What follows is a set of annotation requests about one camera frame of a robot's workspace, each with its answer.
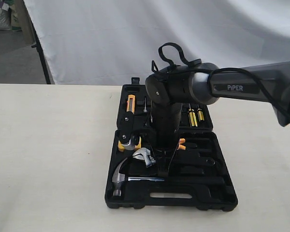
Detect orange handled pliers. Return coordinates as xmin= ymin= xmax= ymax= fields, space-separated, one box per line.
xmin=177 ymin=138 xmax=186 ymax=150

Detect black plastic tool case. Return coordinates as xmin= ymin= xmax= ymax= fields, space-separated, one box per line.
xmin=104 ymin=77 xmax=238 ymax=211

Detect white backdrop cloth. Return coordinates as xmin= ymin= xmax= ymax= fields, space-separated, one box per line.
xmin=25 ymin=0 xmax=290 ymax=85

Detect orange utility knife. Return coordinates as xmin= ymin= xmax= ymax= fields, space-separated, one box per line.
xmin=126 ymin=94 xmax=136 ymax=114

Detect black backdrop stand pole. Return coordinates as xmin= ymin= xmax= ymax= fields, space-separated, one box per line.
xmin=29 ymin=19 xmax=51 ymax=85

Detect claw hammer black grip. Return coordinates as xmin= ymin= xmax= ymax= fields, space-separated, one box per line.
xmin=112 ymin=158 xmax=226 ymax=196

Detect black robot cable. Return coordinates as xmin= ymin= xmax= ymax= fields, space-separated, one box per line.
xmin=150 ymin=42 xmax=290 ymax=126

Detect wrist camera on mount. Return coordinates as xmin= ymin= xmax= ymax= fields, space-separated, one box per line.
xmin=117 ymin=112 xmax=152 ymax=151

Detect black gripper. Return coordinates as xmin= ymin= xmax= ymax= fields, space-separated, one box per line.
xmin=151 ymin=101 xmax=183 ymax=177

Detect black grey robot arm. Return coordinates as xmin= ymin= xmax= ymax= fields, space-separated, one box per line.
xmin=145 ymin=60 xmax=290 ymax=150

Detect black adjustable wrench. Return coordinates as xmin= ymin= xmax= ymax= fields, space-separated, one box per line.
xmin=132 ymin=147 xmax=216 ymax=169

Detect yellow tape measure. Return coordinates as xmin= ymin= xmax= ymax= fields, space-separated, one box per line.
xmin=117 ymin=137 xmax=142 ymax=152

